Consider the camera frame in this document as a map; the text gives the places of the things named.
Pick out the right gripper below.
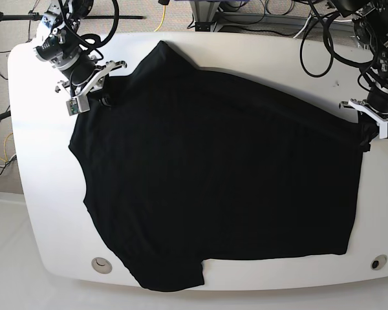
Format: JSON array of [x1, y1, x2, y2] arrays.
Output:
[[54, 54, 127, 107]]

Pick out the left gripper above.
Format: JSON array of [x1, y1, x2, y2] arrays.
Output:
[[339, 87, 388, 152]]

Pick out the black T-shirt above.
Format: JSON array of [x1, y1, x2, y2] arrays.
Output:
[[69, 42, 365, 292]]

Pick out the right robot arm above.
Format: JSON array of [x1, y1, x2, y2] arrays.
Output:
[[34, 1, 127, 116]]

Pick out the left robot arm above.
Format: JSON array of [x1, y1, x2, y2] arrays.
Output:
[[301, 1, 388, 153]]

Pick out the black tripod stand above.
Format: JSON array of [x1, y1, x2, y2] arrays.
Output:
[[0, 8, 145, 43]]

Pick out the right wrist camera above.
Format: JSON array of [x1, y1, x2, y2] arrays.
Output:
[[66, 96, 90, 116]]

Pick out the yellow floor cable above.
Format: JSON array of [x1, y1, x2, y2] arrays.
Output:
[[153, 5, 167, 33]]

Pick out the yellow cable left floor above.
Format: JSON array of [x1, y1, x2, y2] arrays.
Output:
[[0, 131, 17, 169]]

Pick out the table cable grommet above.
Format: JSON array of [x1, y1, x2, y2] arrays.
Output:
[[91, 257, 113, 274], [371, 254, 388, 271]]

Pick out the white cable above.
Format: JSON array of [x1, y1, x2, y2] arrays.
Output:
[[293, 12, 324, 39]]

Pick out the grey metal base frame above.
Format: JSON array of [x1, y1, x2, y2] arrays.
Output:
[[189, 0, 360, 49]]

